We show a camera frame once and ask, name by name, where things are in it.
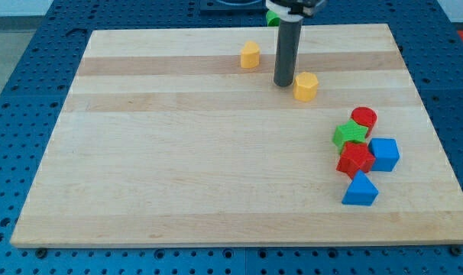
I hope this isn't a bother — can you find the wooden board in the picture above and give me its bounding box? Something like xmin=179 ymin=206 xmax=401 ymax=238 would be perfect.
xmin=11 ymin=24 xmax=463 ymax=248

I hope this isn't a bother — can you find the green star block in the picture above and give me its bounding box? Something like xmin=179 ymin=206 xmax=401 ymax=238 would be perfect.
xmin=332 ymin=118 xmax=369 ymax=154

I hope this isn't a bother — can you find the yellow heart block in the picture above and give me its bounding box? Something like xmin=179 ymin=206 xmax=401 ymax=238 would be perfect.
xmin=240 ymin=40 xmax=261 ymax=69

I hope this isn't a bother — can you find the yellow hexagon block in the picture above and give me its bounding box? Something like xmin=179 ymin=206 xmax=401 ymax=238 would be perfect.
xmin=293 ymin=72 xmax=319 ymax=102

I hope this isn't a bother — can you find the blue cube block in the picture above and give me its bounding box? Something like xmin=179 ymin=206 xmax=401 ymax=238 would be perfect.
xmin=368 ymin=137 xmax=400 ymax=172

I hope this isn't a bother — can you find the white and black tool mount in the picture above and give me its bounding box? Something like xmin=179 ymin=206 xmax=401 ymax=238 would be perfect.
xmin=265 ymin=0 xmax=327 ymax=21

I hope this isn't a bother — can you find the red cylinder block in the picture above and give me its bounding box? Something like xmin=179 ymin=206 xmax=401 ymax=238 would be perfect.
xmin=350 ymin=106 xmax=377 ymax=138

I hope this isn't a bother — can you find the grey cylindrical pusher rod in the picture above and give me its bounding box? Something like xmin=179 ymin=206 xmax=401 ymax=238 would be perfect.
xmin=274 ymin=19 xmax=303 ymax=87

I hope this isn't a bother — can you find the blue triangle block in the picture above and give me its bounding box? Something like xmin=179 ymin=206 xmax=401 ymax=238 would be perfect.
xmin=342 ymin=170 xmax=379 ymax=206

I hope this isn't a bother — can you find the red star block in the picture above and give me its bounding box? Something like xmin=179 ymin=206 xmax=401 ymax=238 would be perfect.
xmin=336 ymin=141 xmax=376 ymax=179

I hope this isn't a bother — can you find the green cylinder block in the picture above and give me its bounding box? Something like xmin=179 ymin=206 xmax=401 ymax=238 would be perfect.
xmin=265 ymin=10 xmax=280 ymax=27

